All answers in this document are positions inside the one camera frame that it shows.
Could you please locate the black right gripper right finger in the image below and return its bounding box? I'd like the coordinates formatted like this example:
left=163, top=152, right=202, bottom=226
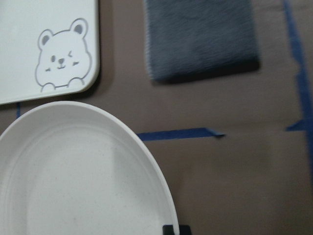
left=179, top=225, right=191, bottom=235

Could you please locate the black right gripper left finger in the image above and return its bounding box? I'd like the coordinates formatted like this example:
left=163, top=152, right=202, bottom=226
left=162, top=225, right=174, bottom=235

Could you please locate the cream round plate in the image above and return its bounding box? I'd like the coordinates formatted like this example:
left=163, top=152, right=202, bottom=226
left=0, top=101, right=179, bottom=235

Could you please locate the white bear tray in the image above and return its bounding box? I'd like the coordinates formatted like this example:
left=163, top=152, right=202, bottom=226
left=0, top=0, right=100, bottom=104

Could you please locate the grey folded cloth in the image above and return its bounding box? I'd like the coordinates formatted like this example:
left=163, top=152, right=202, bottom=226
left=143, top=0, right=260, bottom=83

